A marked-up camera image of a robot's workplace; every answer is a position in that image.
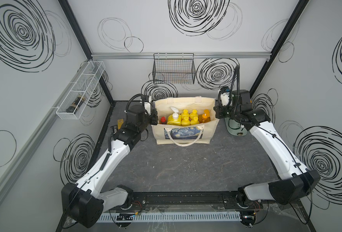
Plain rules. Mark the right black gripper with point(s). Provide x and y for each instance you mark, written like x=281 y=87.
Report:
x=218 y=109

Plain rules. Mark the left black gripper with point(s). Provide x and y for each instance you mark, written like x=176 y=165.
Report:
x=152 y=116

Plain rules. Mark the red liquid bottle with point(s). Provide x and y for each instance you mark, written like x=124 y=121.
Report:
x=163 y=120

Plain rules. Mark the amber dish soap bottle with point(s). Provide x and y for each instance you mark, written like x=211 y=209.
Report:
x=205 y=116

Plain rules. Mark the yellow pump soap bottle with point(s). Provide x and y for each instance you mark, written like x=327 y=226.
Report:
x=175 y=118

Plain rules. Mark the orange bottle yellow cap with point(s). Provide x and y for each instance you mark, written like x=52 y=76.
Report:
x=185 y=121
x=193 y=114
x=185 y=113
x=194 y=121

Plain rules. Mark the cream canvas shopping bag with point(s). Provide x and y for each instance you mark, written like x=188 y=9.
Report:
x=185 y=136

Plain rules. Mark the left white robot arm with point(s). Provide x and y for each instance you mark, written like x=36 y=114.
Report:
x=84 y=201

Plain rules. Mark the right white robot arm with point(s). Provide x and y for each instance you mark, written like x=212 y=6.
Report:
x=296 y=179

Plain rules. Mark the yellow black small device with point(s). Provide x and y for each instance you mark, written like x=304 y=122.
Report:
x=116 y=126

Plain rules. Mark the dark bottle in shelf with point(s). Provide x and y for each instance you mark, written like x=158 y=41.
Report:
x=76 y=104

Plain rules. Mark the black wire wall basket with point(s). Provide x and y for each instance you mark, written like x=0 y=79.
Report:
x=174 y=68

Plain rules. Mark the white wire wall shelf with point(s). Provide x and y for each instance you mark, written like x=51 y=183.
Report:
x=89 y=76

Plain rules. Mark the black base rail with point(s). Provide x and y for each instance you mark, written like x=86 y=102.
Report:
x=225 y=199

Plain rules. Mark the grey slotted cable duct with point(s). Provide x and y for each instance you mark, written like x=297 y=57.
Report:
x=170 y=217

